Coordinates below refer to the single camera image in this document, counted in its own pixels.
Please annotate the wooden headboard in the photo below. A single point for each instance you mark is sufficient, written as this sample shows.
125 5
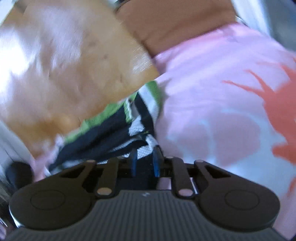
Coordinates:
69 69

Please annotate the white window frame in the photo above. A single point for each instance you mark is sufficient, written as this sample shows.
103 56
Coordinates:
252 14

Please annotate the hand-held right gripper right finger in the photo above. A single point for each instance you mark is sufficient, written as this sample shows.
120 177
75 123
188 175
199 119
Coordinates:
157 162

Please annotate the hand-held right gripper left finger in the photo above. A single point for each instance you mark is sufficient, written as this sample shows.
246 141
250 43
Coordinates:
133 162

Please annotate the brown padded cushion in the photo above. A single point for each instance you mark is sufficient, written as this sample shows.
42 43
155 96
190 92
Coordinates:
180 27

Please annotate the black knit cloth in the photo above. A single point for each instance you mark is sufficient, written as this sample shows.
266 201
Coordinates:
19 174

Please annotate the pink printed bed sheet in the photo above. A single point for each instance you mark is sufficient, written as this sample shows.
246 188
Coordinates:
208 104

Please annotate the navy green striped knit sweater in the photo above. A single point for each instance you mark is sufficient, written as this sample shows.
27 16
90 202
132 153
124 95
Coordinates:
104 134

